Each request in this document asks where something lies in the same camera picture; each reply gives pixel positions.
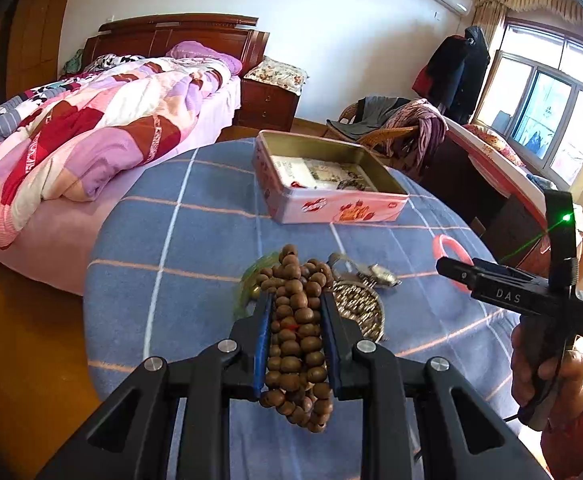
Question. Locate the green jade bangle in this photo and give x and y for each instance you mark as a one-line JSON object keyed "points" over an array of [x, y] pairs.
{"points": [[246, 282]]}

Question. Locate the yellow curtain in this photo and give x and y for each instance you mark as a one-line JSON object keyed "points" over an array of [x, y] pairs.
{"points": [[526, 2]]}

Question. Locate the dark hanging coats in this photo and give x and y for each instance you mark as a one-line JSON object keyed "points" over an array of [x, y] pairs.
{"points": [[454, 75]]}

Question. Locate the person's right hand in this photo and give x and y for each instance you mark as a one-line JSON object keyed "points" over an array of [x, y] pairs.
{"points": [[524, 365]]}

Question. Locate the wicker chair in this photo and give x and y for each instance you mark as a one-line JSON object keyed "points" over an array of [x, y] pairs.
{"points": [[386, 140]]}

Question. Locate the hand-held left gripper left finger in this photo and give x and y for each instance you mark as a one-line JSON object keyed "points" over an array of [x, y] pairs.
{"points": [[263, 345]]}

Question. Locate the pink tin box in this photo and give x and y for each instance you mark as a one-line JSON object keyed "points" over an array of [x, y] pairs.
{"points": [[321, 207]]}

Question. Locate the dark wooden nightstand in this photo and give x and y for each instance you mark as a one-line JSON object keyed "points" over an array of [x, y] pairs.
{"points": [[264, 105]]}

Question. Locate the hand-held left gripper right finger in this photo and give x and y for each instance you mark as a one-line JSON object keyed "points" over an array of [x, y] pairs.
{"points": [[329, 345]]}

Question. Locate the dark wooden desk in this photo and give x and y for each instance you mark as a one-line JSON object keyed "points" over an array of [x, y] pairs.
{"points": [[476, 185]]}

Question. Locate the pink patchwork quilt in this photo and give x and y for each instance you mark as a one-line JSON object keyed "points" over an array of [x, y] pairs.
{"points": [[86, 145]]}

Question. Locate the pink striped garment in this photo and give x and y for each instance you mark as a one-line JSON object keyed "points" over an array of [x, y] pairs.
{"points": [[424, 125]]}

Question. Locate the bed with pink sheet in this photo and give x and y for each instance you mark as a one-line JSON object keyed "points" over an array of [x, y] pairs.
{"points": [[46, 260]]}

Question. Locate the dark wooden headboard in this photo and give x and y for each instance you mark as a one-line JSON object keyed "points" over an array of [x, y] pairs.
{"points": [[171, 32]]}

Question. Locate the window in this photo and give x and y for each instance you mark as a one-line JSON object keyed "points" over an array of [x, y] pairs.
{"points": [[546, 105]]}

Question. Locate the floral cloth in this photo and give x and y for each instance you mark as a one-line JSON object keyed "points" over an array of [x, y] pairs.
{"points": [[276, 74]]}

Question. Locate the black and white patterned cloth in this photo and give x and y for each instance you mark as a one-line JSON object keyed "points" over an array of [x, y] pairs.
{"points": [[114, 61]]}

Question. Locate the floral cushion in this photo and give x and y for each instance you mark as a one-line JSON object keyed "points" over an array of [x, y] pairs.
{"points": [[494, 142]]}

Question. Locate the blue checked tablecloth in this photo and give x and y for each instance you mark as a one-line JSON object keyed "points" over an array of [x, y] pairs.
{"points": [[181, 260]]}

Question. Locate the purple pillow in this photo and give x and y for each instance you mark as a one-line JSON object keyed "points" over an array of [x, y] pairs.
{"points": [[201, 52]]}

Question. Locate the grey garment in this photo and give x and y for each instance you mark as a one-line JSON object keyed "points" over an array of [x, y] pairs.
{"points": [[366, 117]]}

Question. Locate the green cloth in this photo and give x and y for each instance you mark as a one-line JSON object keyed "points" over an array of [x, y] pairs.
{"points": [[74, 62]]}

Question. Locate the wooden wardrobe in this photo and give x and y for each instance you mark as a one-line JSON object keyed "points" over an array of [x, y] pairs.
{"points": [[36, 20]]}

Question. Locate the blue folded cloth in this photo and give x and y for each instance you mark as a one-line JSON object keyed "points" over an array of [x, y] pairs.
{"points": [[541, 181]]}

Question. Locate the pink bangle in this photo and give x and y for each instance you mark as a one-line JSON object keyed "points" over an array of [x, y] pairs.
{"points": [[454, 245]]}

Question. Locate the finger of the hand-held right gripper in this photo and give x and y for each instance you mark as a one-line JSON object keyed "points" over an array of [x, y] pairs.
{"points": [[454, 271], [506, 271]]}

